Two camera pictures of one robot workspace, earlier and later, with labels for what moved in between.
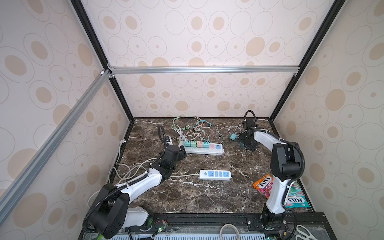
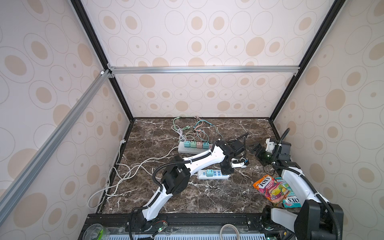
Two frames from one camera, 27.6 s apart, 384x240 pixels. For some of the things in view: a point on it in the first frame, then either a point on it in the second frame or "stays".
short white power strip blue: [216, 175] stays
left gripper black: [180, 156] -> [226, 172]
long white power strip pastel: [214, 149] stays
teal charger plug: [206, 144] stays
